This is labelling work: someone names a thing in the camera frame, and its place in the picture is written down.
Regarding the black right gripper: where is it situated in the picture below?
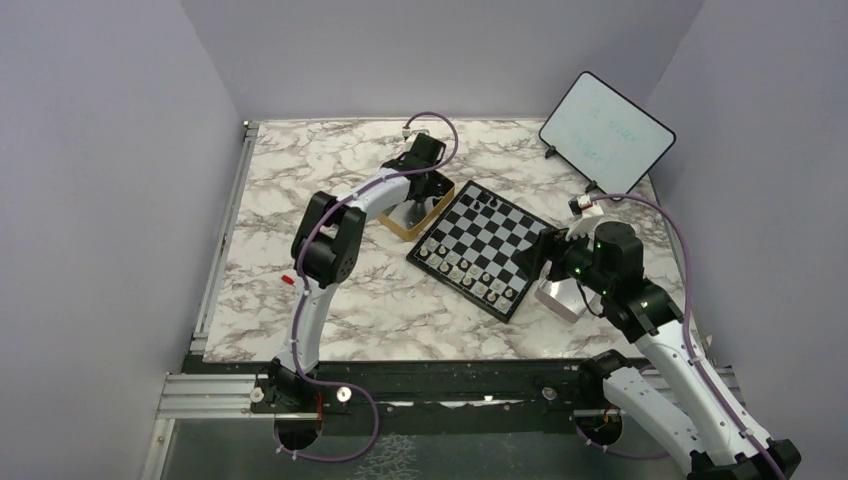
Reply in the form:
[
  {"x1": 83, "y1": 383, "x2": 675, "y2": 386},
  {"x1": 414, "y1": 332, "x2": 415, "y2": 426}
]
[{"x1": 511, "y1": 221, "x2": 614, "y2": 295}]

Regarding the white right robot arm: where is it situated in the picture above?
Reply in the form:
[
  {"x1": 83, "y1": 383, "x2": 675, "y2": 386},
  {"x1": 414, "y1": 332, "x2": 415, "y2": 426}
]
[{"x1": 513, "y1": 221, "x2": 801, "y2": 479}]

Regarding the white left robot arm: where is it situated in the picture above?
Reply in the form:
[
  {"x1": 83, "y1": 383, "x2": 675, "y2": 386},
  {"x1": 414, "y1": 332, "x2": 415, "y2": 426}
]
[{"x1": 266, "y1": 133, "x2": 446, "y2": 411}]

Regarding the silver metal tin lid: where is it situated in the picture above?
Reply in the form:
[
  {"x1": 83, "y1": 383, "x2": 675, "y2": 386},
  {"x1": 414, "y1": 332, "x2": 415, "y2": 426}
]
[{"x1": 534, "y1": 276, "x2": 594, "y2": 323}]

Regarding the black and white chessboard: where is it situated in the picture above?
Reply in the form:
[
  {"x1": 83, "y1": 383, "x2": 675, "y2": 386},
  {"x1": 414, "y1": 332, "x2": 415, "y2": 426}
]
[{"x1": 406, "y1": 181, "x2": 552, "y2": 323}]

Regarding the yellow metal tin box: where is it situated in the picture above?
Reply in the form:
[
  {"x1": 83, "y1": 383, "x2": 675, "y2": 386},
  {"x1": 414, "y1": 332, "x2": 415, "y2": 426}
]
[{"x1": 377, "y1": 174, "x2": 456, "y2": 242}]

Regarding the small whiteboard on stand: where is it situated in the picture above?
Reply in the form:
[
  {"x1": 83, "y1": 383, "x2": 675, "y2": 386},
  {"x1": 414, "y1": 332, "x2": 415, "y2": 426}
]
[{"x1": 538, "y1": 71, "x2": 677, "y2": 194}]

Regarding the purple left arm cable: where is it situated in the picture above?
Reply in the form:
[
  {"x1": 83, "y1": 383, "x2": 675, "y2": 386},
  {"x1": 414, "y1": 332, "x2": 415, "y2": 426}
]
[{"x1": 274, "y1": 111, "x2": 462, "y2": 465}]

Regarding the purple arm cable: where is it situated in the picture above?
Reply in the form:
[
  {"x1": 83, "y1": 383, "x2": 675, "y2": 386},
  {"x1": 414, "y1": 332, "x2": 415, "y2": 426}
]
[
  {"x1": 576, "y1": 193, "x2": 790, "y2": 480},
  {"x1": 274, "y1": 111, "x2": 462, "y2": 465}
]

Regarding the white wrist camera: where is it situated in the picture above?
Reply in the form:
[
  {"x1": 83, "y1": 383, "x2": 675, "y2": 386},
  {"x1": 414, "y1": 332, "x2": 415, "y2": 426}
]
[{"x1": 566, "y1": 195, "x2": 604, "y2": 240}]

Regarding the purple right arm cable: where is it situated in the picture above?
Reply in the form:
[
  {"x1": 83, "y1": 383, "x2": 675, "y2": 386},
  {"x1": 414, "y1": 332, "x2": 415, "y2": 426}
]
[{"x1": 576, "y1": 193, "x2": 790, "y2": 480}]

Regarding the aluminium frame rail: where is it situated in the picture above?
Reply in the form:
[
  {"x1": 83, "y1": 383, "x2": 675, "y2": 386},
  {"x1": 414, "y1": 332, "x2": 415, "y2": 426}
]
[{"x1": 188, "y1": 120, "x2": 261, "y2": 355}]

